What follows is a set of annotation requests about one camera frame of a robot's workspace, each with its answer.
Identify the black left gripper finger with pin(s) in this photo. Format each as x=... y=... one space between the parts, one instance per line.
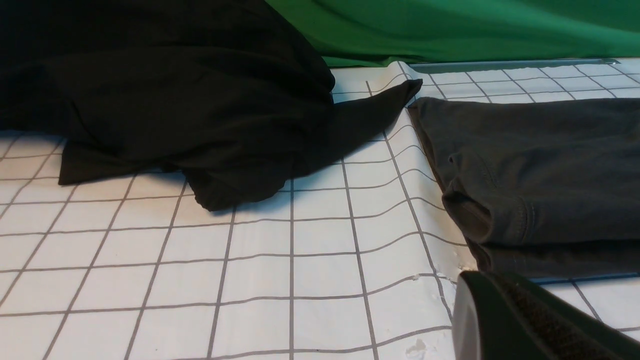
x=504 y=316

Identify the gray long-sleeve top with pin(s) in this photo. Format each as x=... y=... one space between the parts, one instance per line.
x=544 y=190

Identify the green backdrop cloth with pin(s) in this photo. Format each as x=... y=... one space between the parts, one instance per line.
x=374 y=33

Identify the black crumpled garment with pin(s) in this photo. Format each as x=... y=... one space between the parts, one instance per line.
x=227 y=92

